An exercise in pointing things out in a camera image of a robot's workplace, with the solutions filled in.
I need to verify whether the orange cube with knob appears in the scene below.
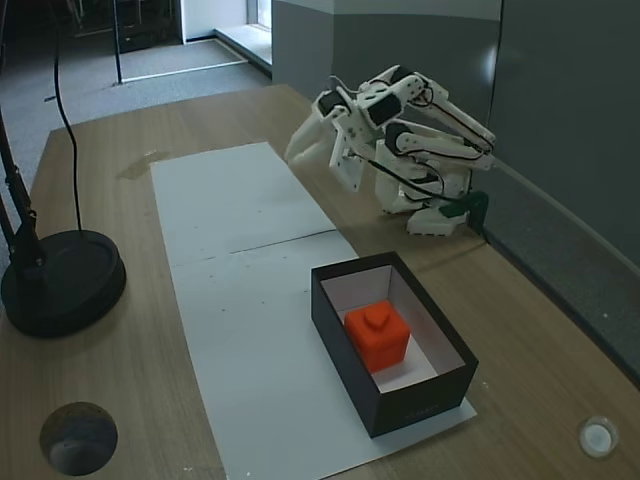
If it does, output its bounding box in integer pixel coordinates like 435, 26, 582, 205
343, 298, 412, 375

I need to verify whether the dark brown open box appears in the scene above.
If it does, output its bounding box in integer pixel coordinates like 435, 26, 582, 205
310, 251, 480, 440

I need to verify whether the white paper sheet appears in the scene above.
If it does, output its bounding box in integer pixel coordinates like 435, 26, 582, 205
169, 231, 479, 479
149, 141, 338, 267

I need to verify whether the green table clamp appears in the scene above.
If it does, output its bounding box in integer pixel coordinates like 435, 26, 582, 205
439, 191, 491, 235

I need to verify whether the clear tape strip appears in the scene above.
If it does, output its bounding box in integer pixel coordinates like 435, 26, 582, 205
115, 148, 170, 182

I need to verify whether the black vertical pole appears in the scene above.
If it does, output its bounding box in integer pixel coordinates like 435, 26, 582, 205
113, 0, 124, 86

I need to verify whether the black desk lamp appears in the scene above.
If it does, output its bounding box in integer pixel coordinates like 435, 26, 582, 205
0, 107, 127, 339

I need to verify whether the small white round cap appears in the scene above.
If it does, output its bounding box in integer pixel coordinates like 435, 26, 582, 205
578, 415, 620, 459

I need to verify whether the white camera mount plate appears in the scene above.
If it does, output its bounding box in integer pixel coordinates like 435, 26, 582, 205
328, 102, 375, 194

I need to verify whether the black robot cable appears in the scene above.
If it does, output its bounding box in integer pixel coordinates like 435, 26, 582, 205
355, 155, 494, 247

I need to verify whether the black lamp cable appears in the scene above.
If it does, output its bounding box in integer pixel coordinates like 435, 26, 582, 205
49, 0, 84, 234

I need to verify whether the round table cable hole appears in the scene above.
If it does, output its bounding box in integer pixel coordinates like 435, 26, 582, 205
38, 401, 120, 477

